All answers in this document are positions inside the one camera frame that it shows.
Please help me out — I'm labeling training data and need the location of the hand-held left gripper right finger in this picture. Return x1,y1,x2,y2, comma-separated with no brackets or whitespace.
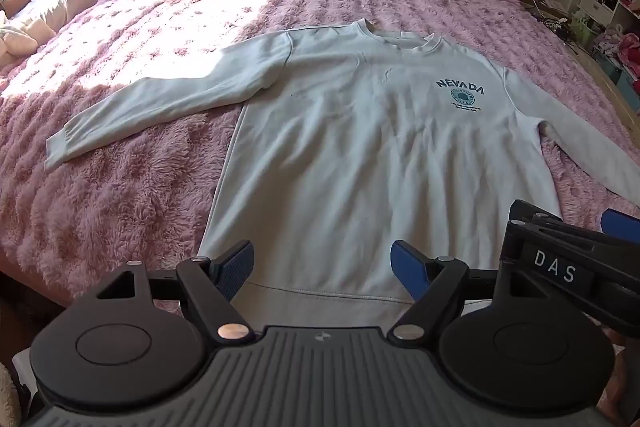
386,239,502,341

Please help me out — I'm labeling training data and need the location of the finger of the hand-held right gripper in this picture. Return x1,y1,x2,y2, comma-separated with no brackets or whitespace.
600,208,640,236
508,199,607,240

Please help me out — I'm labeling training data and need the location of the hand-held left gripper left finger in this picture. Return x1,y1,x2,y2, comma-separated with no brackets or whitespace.
95,241,256,343

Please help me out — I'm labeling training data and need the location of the white printed sweatshirt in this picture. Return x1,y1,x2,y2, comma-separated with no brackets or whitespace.
44,19,563,308

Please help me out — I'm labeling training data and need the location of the pink fluffy blanket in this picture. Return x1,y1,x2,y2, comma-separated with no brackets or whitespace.
0,0,640,308

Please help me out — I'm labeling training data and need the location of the pale fluffy cloth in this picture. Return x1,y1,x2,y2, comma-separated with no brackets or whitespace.
0,14,45,60

